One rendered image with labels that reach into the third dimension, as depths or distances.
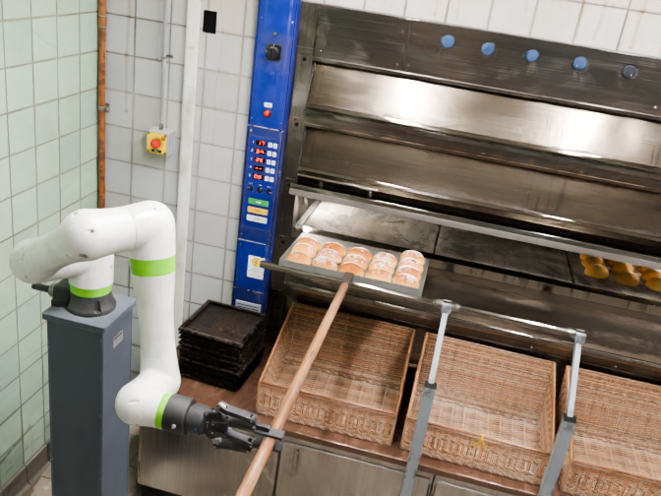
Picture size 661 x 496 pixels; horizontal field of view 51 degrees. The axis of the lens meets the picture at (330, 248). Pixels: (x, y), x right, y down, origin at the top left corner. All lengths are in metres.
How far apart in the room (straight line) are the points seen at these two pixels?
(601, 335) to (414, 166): 1.03
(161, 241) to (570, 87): 1.65
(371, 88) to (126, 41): 1.03
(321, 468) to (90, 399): 1.00
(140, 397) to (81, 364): 0.51
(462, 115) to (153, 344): 1.50
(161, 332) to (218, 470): 1.27
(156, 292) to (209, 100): 1.33
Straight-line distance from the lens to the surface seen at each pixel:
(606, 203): 2.88
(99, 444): 2.43
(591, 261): 3.23
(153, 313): 1.84
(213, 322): 3.00
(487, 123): 2.76
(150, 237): 1.77
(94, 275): 2.16
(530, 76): 2.76
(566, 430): 2.59
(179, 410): 1.78
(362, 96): 2.80
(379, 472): 2.83
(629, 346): 3.12
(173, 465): 3.11
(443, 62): 2.76
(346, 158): 2.86
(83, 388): 2.33
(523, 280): 2.97
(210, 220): 3.12
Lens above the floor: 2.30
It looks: 23 degrees down
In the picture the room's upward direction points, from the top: 8 degrees clockwise
